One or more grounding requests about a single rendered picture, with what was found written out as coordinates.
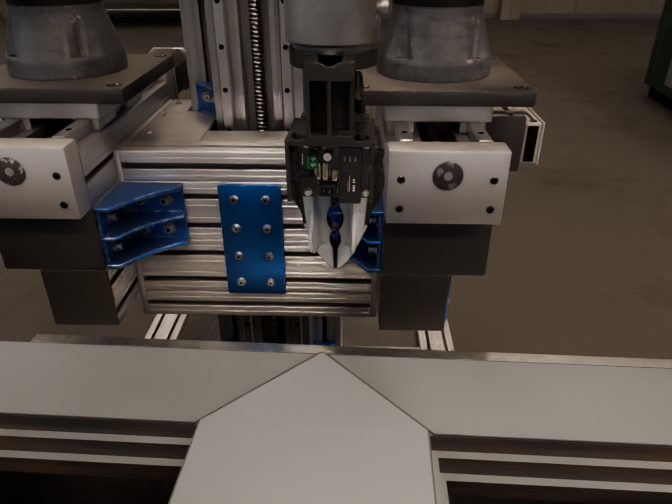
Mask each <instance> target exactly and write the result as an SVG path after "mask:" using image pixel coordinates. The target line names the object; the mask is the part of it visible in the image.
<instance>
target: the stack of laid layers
mask: <svg viewBox="0 0 672 504"><path fill-rule="evenodd" d="M197 424H198V422H197V423H176V422H156V421H135V420H115V419H94V418H74V417H53V416H33V415H12V414H0V471H13V472H31V473H50V474H68V475H86V476H105V477H123V478H142V479H160V480H177V479H178V476H179V473H180V470H181V468H182V465H183V462H184V459H185V457H186V454H187V451H188V448H189V446H190V443H191V440H192V437H193V435H194V432H195V429H196V426H197ZM429 437H430V446H431V456H432V465H433V475H434V484H435V494H436V503H437V504H449V498H448V495H454V496H472V497H491V498H509V499H528V500H546V501H564V502H583V503H601V504H672V447H670V446H649V445H629V444H608V443H587V442H566V441H545V440H524V439H504V438H483V437H462V436H441V435H433V434H432V433H431V432H429Z"/></svg>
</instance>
